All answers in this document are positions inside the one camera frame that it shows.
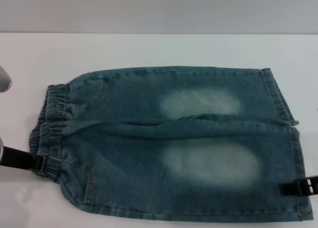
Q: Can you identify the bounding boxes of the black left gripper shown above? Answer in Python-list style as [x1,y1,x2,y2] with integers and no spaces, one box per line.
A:
[2,146,62,174]

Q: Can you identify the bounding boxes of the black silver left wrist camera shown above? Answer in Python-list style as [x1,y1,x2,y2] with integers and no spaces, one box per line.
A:
[0,65,12,93]

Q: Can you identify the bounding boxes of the blue denim shorts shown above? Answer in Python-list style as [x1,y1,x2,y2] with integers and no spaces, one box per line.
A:
[28,65,314,223]

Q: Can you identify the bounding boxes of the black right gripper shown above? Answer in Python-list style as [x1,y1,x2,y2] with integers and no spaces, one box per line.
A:
[279,174,318,197]

